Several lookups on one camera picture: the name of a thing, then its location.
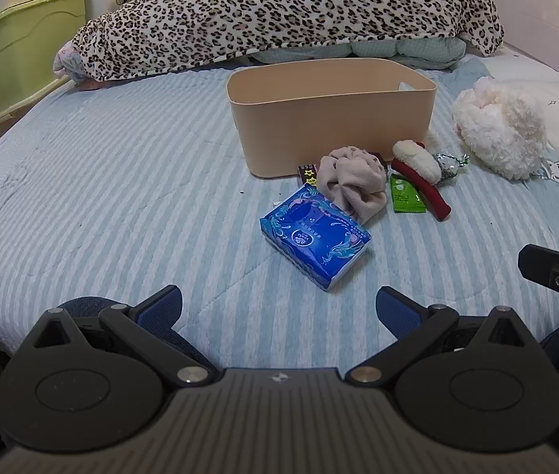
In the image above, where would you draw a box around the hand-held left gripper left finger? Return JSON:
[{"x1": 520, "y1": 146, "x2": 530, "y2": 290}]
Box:
[{"x1": 31, "y1": 285, "x2": 217, "y2": 389}]

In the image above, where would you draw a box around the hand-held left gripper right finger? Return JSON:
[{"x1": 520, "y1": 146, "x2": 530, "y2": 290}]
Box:
[{"x1": 345, "y1": 286, "x2": 540, "y2": 387}]

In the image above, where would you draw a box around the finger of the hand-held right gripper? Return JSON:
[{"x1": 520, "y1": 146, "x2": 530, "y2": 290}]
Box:
[{"x1": 517, "y1": 244, "x2": 559, "y2": 342}]

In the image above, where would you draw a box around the person's left jeans leg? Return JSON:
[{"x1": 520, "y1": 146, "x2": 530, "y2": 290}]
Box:
[{"x1": 0, "y1": 296, "x2": 221, "y2": 472}]

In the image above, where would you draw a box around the blue tissue pack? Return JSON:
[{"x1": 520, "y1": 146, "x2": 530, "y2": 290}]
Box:
[{"x1": 260, "y1": 182, "x2": 372, "y2": 292}]

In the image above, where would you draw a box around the green snack packet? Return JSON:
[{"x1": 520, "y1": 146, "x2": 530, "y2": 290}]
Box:
[{"x1": 389, "y1": 173, "x2": 427, "y2": 214}]

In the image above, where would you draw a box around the striped blue bedspread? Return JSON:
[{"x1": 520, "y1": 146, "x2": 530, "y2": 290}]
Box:
[{"x1": 0, "y1": 53, "x2": 559, "y2": 356}]

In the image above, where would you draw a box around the beige fabric scrunchie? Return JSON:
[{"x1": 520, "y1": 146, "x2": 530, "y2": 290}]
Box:
[{"x1": 317, "y1": 145, "x2": 390, "y2": 221}]

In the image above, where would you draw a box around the silver wrapped candy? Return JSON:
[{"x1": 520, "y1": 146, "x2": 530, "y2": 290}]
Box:
[{"x1": 432, "y1": 152, "x2": 470, "y2": 187}]

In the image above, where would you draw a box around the white fluffy plush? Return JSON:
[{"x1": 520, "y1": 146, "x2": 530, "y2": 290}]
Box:
[{"x1": 451, "y1": 76, "x2": 548, "y2": 181}]

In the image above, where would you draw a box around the dark star-print snack packet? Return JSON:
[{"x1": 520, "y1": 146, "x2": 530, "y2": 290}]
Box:
[{"x1": 297, "y1": 163, "x2": 322, "y2": 187}]

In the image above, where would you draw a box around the beige plastic storage box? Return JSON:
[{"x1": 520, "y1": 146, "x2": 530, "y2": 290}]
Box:
[{"x1": 225, "y1": 57, "x2": 439, "y2": 180}]

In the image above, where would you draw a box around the light blue folded quilt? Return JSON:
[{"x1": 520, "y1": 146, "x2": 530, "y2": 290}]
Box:
[{"x1": 252, "y1": 34, "x2": 469, "y2": 71}]

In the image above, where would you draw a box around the floral cloth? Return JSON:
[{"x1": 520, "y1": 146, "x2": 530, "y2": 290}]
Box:
[{"x1": 53, "y1": 41, "x2": 89, "y2": 83}]

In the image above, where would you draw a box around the green plastic storage bin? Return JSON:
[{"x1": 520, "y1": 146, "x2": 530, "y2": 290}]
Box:
[{"x1": 0, "y1": 0, "x2": 87, "y2": 122}]

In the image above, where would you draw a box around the leopard print blanket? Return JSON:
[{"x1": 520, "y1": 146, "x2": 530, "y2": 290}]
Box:
[{"x1": 71, "y1": 0, "x2": 504, "y2": 83}]

